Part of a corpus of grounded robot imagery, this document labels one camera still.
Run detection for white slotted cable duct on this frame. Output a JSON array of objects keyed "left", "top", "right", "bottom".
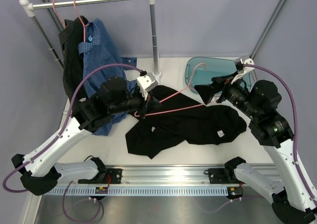
[{"left": 48, "top": 185, "right": 228, "bottom": 196}]

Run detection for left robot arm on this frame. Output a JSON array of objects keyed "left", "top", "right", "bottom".
[{"left": 11, "top": 74, "right": 161, "bottom": 196}]

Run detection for silver clothes rack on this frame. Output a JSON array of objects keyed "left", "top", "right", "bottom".
[{"left": 19, "top": 0, "right": 161, "bottom": 80}]

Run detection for aluminium mounting rail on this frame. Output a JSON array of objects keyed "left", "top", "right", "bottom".
[{"left": 106, "top": 165, "right": 239, "bottom": 187}]

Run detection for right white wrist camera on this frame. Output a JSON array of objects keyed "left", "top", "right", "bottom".
[{"left": 231, "top": 56, "right": 255, "bottom": 84}]

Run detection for blue checked shirt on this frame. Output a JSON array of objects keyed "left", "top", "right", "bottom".
[{"left": 78, "top": 17, "right": 138, "bottom": 137}]

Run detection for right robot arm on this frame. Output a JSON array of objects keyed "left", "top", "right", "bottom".
[{"left": 194, "top": 74, "right": 317, "bottom": 224}]

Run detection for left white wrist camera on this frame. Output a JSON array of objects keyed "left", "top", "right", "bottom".
[{"left": 137, "top": 73, "right": 159, "bottom": 100}]

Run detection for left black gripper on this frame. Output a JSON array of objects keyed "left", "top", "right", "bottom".
[{"left": 109, "top": 88, "right": 162, "bottom": 119}]

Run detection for pink hanger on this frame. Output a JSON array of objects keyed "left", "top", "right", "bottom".
[
  {"left": 73, "top": 0, "right": 87, "bottom": 42},
  {"left": 52, "top": 0, "right": 66, "bottom": 29},
  {"left": 133, "top": 62, "right": 207, "bottom": 118}
]

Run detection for plain black shirt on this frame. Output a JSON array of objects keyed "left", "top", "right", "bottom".
[{"left": 125, "top": 85, "right": 247, "bottom": 159}]

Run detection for black pinstriped shirt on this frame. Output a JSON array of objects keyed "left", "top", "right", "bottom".
[{"left": 58, "top": 16, "right": 88, "bottom": 99}]

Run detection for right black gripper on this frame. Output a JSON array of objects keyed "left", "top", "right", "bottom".
[{"left": 195, "top": 71, "right": 260, "bottom": 121}]

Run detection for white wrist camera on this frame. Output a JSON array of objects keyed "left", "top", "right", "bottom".
[
  {"left": 137, "top": 73, "right": 159, "bottom": 100},
  {"left": 231, "top": 56, "right": 255, "bottom": 84}
]

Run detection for teal plastic tub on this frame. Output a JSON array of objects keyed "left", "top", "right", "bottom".
[{"left": 184, "top": 56, "right": 252, "bottom": 96}]

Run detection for aluminium frame post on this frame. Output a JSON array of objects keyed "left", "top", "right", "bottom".
[{"left": 250, "top": 0, "right": 288, "bottom": 59}]

